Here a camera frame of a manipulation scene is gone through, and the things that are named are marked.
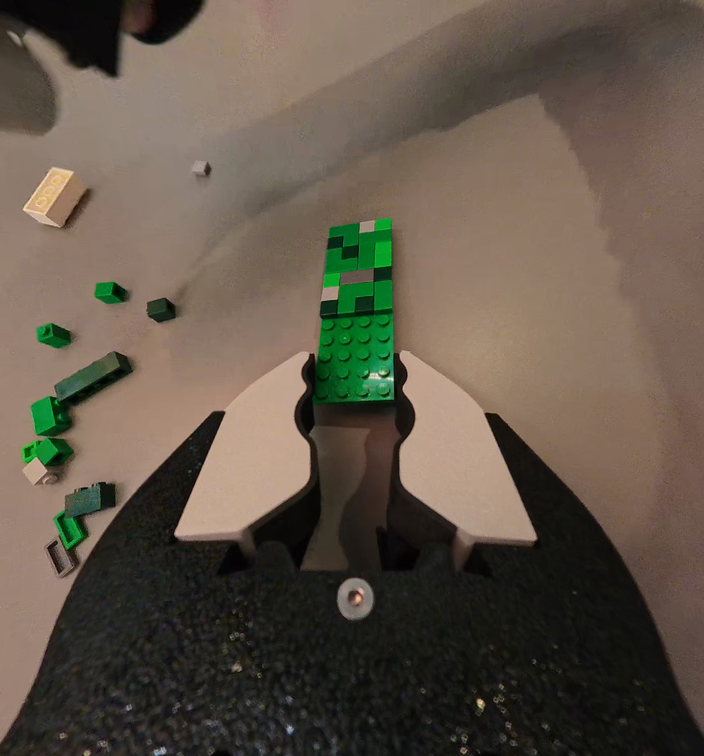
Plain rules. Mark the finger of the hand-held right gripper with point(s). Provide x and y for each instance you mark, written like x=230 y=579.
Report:
x=9 y=88

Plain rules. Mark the small bright green brick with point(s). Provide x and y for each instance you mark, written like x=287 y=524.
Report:
x=28 y=452
x=110 y=292
x=53 y=335

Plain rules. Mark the green tiled brick plate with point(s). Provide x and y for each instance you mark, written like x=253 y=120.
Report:
x=357 y=307

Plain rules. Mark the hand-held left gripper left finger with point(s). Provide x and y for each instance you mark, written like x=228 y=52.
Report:
x=251 y=460

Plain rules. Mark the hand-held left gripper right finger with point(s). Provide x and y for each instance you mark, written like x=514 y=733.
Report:
x=458 y=466

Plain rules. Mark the cream brick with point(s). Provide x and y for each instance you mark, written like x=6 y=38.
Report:
x=53 y=198

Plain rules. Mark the grey flat tile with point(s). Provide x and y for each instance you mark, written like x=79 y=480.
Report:
x=62 y=558

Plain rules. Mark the tiny pale grey brick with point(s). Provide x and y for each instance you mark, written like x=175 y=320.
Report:
x=201 y=168

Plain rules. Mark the person's right hand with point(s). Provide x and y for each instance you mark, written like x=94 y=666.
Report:
x=151 y=20

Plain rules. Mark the bright green flat tile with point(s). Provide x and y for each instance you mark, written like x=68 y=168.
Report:
x=68 y=528

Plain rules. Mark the grey desk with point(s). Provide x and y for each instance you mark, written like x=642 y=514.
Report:
x=535 y=266

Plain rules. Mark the small white brick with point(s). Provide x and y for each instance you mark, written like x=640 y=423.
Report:
x=35 y=472

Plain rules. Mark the long dark green brick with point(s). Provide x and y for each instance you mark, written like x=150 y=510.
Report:
x=92 y=378

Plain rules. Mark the small dark green brick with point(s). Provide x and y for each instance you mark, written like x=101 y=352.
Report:
x=161 y=310

